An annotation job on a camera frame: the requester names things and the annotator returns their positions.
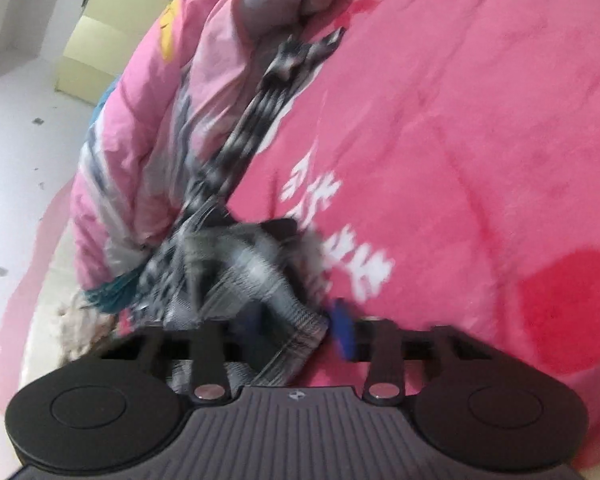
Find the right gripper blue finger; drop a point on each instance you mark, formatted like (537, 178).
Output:
(343, 320)

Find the black white plaid pants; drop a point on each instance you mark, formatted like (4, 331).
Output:
(213, 268)

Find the pink floral bed blanket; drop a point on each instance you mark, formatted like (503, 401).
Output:
(444, 165)

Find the cream white fleece blanket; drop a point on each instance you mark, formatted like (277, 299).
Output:
(82, 328)

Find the pink blue patterned duvet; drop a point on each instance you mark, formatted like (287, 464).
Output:
(182, 93)

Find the pink white bed headboard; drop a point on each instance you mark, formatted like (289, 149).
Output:
(20, 307)

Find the pale yellow wardrobe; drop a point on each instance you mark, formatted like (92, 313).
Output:
(102, 43)

